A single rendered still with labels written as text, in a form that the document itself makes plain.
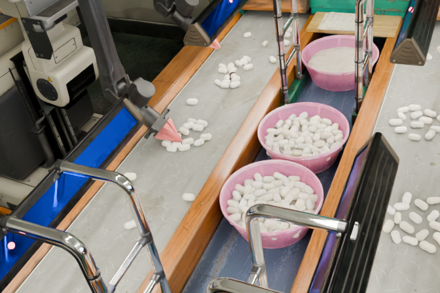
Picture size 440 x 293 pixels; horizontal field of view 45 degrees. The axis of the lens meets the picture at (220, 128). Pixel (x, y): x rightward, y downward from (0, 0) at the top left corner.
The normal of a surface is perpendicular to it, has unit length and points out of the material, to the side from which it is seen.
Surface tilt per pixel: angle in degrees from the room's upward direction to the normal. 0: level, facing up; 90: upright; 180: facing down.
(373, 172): 62
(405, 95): 0
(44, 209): 58
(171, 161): 0
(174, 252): 0
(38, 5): 90
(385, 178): 49
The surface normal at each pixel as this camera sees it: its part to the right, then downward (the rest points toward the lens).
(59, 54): 0.88, 0.29
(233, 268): -0.14, -0.79
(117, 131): 0.69, -0.30
